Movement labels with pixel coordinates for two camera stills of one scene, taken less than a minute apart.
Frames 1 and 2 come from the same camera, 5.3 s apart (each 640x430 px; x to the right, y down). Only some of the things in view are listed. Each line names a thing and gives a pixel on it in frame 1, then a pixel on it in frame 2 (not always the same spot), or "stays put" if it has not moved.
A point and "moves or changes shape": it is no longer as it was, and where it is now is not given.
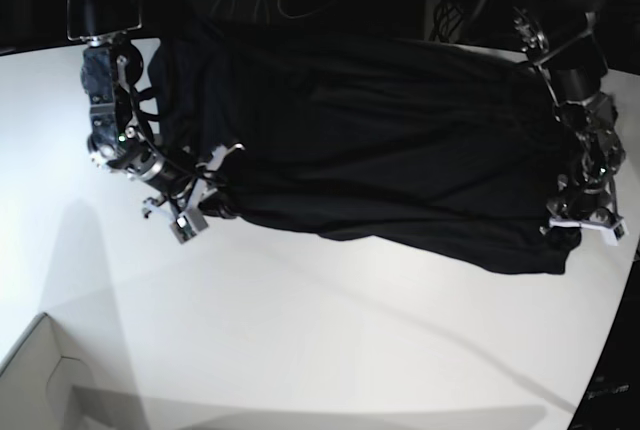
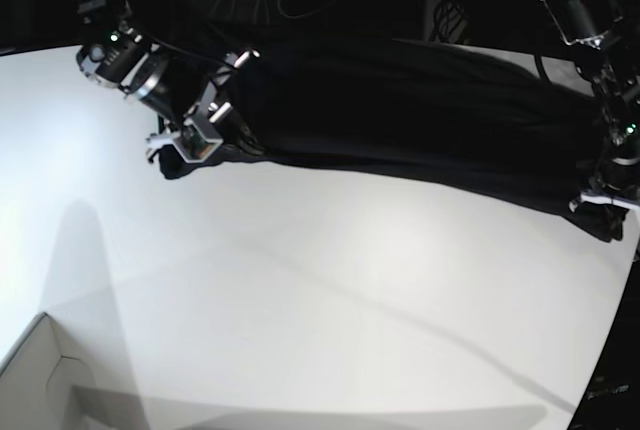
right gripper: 594,209 → 601,191
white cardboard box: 45,385 stays put
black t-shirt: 410,149 moves or changes shape
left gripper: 184,192 → 197,133
